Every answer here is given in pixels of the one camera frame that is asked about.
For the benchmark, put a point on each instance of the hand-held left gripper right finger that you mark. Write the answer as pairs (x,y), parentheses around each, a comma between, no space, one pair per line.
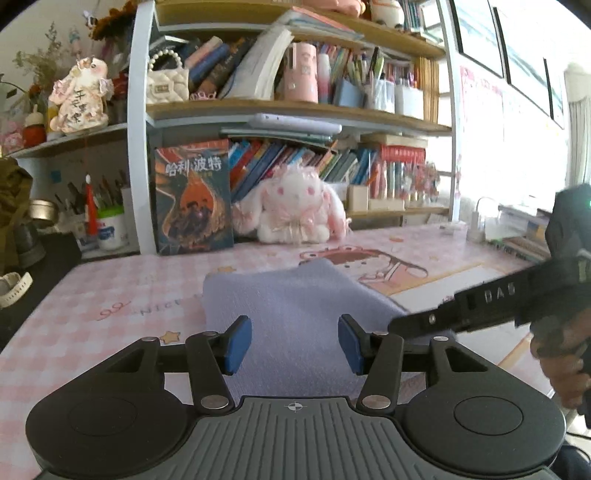
(351,344)

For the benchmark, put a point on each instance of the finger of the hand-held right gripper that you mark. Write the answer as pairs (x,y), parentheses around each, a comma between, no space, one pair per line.
(425,321)

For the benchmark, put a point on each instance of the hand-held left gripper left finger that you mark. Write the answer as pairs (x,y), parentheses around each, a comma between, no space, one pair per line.
(238,344)

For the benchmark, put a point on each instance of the purple and pink sweater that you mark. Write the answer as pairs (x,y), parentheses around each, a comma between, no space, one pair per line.
(295,300)

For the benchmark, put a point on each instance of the person's right hand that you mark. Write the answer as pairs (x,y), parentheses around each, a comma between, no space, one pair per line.
(558,360)

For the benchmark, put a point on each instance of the stack of books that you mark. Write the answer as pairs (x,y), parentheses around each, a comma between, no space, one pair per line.
(521,235)

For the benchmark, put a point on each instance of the white charger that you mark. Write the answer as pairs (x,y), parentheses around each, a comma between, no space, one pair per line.
(478,226)

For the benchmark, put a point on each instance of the white desk holder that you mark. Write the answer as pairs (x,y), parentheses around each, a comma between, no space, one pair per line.
(358,198)

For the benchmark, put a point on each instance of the clear tubes of tape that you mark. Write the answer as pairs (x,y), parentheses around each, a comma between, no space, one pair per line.
(395,182)

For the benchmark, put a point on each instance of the white and pink plush bunny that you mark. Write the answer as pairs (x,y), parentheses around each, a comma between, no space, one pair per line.
(291,203)

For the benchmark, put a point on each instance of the large illustrated book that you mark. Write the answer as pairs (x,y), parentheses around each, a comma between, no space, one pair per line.
(194,198)

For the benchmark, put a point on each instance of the red box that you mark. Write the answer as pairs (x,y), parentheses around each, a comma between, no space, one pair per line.
(401,154)

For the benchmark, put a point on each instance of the white tub with pens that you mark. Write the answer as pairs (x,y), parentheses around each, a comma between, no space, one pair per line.
(111,230)

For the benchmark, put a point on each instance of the white box with pens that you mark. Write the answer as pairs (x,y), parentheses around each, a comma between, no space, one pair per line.
(85,240)

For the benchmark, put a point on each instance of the row of colourful books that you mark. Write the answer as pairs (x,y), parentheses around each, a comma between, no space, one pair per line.
(258,159)

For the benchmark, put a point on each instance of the black box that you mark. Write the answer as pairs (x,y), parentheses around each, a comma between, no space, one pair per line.
(51,277)

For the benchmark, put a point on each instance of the red tassel ornament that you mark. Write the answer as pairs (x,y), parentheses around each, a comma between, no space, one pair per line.
(91,207)

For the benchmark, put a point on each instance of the green laptop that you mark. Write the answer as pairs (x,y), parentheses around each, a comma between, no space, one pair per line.
(277,136)

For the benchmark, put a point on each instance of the white pen organiser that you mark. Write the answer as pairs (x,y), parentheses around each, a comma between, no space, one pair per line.
(408,104)

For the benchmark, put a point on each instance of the dark metal cylinder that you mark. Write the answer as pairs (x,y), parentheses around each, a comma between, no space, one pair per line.
(30,244)

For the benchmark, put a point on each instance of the white smartwatch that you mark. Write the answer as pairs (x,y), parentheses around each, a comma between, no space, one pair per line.
(14,288)

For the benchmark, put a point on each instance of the yellow wooden books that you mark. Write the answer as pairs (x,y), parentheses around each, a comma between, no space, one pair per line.
(427,90)

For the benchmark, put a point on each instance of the blue pen organiser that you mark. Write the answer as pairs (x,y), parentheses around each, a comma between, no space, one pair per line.
(348,94)

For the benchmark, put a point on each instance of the framed picture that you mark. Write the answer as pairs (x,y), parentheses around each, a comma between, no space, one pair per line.
(478,32)

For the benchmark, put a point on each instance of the grey side shelf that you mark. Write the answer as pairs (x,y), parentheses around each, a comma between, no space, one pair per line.
(69,141)

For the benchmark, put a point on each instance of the olive green cloth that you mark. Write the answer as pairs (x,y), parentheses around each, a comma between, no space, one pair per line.
(11,207)

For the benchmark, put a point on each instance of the cream quilted handbag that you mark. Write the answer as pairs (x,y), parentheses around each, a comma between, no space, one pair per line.
(167,85)

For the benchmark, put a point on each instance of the white bookshelf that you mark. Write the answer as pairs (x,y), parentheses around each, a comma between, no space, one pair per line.
(138,92)

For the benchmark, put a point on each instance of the pink tumbler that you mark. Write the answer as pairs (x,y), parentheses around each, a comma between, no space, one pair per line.
(301,74)

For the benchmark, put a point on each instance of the white paper booklets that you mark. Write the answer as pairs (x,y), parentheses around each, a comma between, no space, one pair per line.
(258,64)

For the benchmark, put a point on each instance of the leaning dark books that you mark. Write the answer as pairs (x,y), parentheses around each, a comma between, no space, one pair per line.
(212,64)

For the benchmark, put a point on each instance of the pink figurine decoration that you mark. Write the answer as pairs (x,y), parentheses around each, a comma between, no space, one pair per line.
(81,97)

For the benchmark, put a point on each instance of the red jar with white cap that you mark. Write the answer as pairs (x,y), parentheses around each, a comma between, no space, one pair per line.
(34,131)

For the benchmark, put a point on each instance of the dried flowers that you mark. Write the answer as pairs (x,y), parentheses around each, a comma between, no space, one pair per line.
(39,60)

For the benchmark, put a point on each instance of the pink wall calendar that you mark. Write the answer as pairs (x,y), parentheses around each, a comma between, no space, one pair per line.
(480,110)

